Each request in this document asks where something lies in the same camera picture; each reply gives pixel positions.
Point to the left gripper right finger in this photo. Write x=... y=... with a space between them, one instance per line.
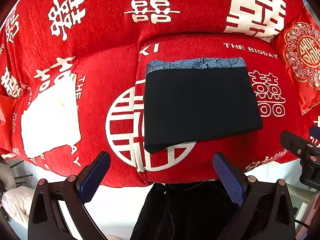
x=230 y=177

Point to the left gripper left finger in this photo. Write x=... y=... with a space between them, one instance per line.
x=46 y=220

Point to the black pants with blue trim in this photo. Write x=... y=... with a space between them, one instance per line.
x=197 y=100

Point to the white fluffy cloth on floor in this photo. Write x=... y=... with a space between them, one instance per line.
x=17 y=203

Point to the person's black trousers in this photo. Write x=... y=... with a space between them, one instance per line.
x=214 y=210

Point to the folded white garment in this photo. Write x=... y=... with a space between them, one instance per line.
x=51 y=120

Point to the red embroidered cushion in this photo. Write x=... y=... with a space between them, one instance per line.
x=297 y=46

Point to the red sofa cover with characters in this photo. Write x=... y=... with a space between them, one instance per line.
x=108 y=45

